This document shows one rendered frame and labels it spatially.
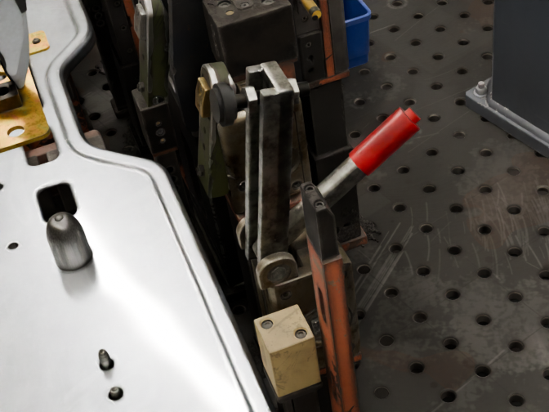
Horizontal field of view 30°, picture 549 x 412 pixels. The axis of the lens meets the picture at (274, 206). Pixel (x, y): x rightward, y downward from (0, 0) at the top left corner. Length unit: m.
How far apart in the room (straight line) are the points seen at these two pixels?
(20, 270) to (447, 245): 0.56
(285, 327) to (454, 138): 0.73
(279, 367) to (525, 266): 0.57
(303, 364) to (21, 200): 0.36
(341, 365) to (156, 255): 0.23
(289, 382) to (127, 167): 0.32
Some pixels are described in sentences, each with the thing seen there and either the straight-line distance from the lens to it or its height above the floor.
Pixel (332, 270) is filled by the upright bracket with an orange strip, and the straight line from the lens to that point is 0.63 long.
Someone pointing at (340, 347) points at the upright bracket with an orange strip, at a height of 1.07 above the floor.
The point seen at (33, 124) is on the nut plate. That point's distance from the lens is 0.62.
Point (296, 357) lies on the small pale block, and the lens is 0.72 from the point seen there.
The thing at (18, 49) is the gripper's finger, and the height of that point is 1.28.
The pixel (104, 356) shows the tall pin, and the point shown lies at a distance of 0.80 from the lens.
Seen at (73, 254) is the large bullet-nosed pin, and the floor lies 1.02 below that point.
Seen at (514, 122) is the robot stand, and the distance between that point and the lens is 1.40.
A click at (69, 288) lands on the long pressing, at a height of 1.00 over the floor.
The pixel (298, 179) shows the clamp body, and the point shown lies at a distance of 0.95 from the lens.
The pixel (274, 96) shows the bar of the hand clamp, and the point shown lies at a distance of 0.66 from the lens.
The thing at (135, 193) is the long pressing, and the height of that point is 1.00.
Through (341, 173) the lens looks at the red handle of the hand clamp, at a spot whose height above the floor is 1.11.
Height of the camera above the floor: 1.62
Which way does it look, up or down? 44 degrees down
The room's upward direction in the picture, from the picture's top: 10 degrees counter-clockwise
